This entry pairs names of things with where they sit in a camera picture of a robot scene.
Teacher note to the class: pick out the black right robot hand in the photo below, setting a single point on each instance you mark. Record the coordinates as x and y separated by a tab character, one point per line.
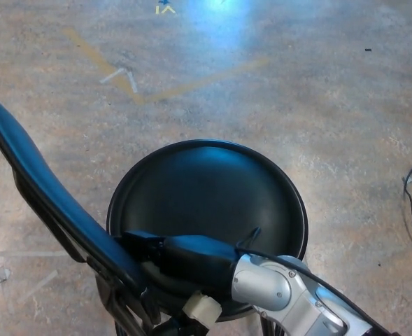
195	259

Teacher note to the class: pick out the black padded chair backrest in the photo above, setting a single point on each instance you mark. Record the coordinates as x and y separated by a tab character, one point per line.
51	182

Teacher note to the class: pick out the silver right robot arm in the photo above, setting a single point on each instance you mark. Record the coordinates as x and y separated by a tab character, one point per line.
272	290

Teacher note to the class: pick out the black metal chair frame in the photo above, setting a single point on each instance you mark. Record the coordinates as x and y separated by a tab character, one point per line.
114	297

